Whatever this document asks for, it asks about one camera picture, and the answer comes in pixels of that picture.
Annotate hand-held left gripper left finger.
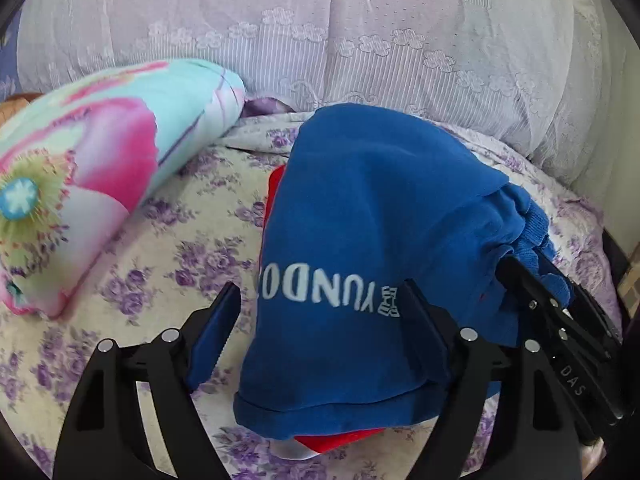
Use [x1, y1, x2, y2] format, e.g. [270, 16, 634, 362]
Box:
[52, 282, 243, 480]

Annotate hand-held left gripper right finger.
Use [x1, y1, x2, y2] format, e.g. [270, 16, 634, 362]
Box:
[400, 280, 592, 480]

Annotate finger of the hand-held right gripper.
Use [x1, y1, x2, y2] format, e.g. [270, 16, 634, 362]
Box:
[495, 256, 628, 423]
[537, 252, 624, 361]

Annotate blue sweatshirt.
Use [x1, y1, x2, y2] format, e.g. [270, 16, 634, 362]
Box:
[232, 102, 571, 441]

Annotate purple floral bedsheet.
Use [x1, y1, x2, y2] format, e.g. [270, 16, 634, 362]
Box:
[0, 110, 621, 480]

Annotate red white blue folded garment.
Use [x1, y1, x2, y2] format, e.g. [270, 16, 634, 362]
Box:
[262, 165, 387, 461]

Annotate folded floral quilt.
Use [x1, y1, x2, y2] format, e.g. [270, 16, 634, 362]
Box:
[0, 58, 247, 318]

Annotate purple cloth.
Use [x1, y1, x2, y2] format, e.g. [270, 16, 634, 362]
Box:
[244, 96, 297, 118]

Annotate brown pillow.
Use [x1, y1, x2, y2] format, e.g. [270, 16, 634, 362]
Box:
[0, 92, 42, 122]

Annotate white lace cloth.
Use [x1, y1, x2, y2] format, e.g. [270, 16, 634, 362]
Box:
[15, 0, 617, 196]

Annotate dark bed frame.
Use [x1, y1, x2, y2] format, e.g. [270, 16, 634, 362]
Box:
[601, 227, 640, 346]

